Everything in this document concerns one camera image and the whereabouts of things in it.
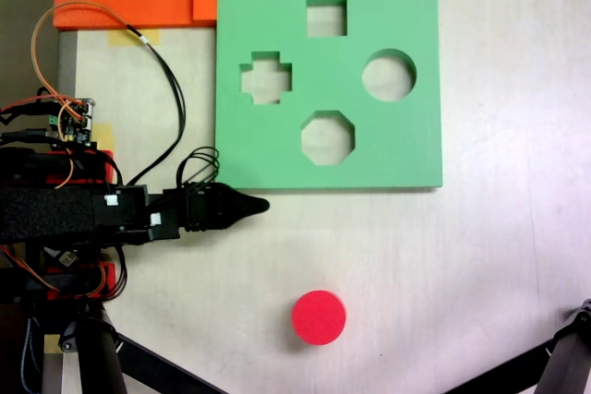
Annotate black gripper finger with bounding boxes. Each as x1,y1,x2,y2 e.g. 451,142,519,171
217,184,271,207
217,203,271,231

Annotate red cylinder block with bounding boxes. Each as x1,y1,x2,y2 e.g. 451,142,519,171
291,290,347,347

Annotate red base clamp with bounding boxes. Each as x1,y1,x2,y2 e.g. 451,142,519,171
44,261,116,299
45,148,116,183

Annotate yellow masking tape strip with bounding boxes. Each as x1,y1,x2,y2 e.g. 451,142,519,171
93,124,115,149
107,29,161,47

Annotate black motor driver board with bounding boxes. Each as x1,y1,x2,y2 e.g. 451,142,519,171
43,248,79,269

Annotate thin black tripod leg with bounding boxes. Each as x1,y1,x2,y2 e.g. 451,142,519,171
443,337,555,394
114,331,229,394

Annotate green shape sorter board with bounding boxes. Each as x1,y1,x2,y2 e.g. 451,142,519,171
212,0,444,194

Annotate thick black tripod leg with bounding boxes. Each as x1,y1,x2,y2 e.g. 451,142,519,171
534,298,591,394
73,315,128,394

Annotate black gripper motor cables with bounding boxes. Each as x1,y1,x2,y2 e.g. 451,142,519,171
175,146,222,190

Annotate long black cable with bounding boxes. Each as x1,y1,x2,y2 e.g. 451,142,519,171
123,23,187,187

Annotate green circuit board with wires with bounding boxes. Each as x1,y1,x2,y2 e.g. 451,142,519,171
44,97,99,149

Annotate black USB cable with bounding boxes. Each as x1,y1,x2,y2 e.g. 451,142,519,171
0,127,61,142

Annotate blue white braided cable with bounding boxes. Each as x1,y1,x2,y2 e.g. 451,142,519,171
19,317,43,391

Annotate long orange wire loop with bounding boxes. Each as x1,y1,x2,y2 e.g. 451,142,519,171
30,0,131,107

